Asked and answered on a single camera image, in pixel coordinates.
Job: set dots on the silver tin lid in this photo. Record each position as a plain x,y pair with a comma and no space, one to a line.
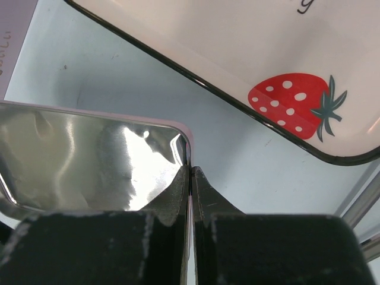
66,160

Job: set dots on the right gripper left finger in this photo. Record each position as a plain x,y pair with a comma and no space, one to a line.
148,246

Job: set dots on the white rectangular tin box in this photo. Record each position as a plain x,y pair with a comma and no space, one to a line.
16,17

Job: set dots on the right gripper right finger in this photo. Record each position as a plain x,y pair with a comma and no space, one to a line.
232,247

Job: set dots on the strawberry print tray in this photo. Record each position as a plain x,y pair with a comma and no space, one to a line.
309,70

